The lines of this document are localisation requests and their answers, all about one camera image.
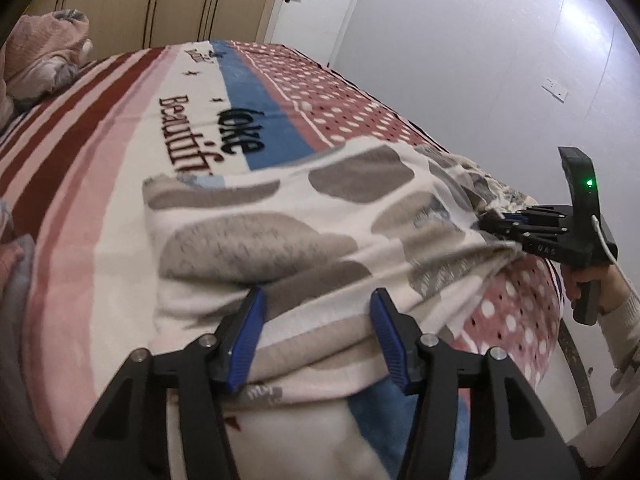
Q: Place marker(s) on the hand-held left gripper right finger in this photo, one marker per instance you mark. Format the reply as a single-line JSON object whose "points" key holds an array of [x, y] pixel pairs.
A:
{"points": [[390, 340]]}

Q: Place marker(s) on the beige wooden wardrobe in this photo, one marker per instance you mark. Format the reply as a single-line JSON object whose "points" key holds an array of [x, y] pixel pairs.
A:
{"points": [[150, 0]]}

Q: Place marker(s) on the person's cream top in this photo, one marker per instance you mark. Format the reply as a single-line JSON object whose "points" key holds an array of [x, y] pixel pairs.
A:
{"points": [[605, 445]]}

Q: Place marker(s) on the white door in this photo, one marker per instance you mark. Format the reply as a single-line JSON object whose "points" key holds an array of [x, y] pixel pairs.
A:
{"points": [[310, 15]]}

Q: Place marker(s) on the person's right forearm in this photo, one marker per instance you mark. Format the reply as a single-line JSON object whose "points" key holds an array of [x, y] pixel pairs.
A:
{"points": [[625, 330]]}

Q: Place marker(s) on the person's right hand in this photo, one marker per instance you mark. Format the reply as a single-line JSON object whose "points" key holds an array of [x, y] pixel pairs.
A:
{"points": [[611, 285]]}

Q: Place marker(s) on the white wall socket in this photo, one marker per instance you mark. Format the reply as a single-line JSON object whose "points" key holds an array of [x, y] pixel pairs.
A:
{"points": [[556, 89]]}

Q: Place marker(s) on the striped polka dot printed blanket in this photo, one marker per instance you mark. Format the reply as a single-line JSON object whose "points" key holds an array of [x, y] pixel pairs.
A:
{"points": [[100, 160]]}

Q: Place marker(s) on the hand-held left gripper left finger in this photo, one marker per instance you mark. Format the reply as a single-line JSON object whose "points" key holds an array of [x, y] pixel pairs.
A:
{"points": [[245, 340]]}

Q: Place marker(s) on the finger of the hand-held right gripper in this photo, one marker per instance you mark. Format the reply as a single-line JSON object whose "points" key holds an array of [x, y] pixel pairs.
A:
{"points": [[510, 234], [537, 215]]}

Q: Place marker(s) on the pink quilt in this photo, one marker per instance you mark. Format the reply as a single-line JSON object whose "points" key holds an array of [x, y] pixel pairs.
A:
{"points": [[45, 55]]}

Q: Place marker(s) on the cream pants with grey patches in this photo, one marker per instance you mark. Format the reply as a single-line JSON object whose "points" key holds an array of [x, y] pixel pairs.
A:
{"points": [[300, 210]]}

